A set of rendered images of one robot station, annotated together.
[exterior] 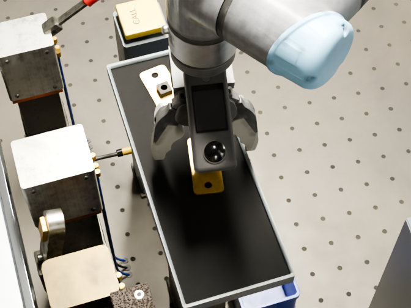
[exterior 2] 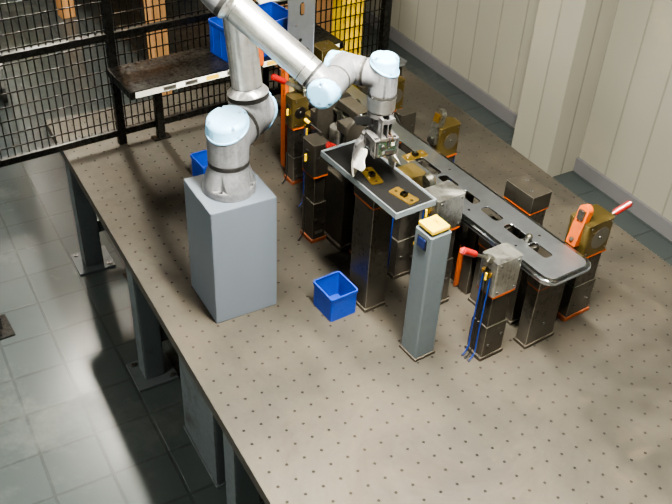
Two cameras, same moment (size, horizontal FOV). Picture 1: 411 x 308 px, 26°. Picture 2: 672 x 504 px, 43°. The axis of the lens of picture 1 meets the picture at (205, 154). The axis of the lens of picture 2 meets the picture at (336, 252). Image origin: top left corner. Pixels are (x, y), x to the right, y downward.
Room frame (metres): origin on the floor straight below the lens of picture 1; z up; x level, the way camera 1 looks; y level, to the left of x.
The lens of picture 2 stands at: (2.48, -0.72, 2.47)
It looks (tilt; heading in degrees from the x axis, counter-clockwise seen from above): 38 degrees down; 162
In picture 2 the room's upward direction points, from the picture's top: 3 degrees clockwise
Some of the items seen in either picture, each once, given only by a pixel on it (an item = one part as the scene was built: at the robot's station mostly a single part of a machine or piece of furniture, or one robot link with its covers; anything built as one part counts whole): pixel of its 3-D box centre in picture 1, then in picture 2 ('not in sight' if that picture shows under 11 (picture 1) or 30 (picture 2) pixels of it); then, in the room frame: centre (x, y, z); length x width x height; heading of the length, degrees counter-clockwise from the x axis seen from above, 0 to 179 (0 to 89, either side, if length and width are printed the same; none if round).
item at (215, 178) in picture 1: (205, 162); (371, 174); (0.58, 0.00, 1.17); 0.08 x 0.04 x 0.01; 7
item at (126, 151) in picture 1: (102, 157); not in sight; (0.69, 0.15, 1.00); 0.12 x 0.01 x 0.01; 107
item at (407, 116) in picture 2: not in sight; (405, 145); (-0.05, 0.36, 0.84); 0.10 x 0.05 x 0.29; 107
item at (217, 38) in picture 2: not in sight; (253, 32); (-0.57, -0.09, 1.09); 0.30 x 0.17 x 0.13; 115
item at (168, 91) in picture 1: (164, 90); (404, 194); (0.69, 0.05, 1.17); 0.08 x 0.04 x 0.01; 27
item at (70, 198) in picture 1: (81, 222); (431, 249); (0.63, 0.19, 0.90); 0.13 x 0.08 x 0.41; 107
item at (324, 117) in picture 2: not in sight; (345, 172); (0.23, 0.04, 0.94); 0.18 x 0.13 x 0.49; 17
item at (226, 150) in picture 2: not in sight; (228, 135); (0.45, -0.38, 1.27); 0.13 x 0.12 x 0.14; 141
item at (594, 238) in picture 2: not in sight; (582, 263); (0.76, 0.63, 0.88); 0.14 x 0.09 x 0.36; 107
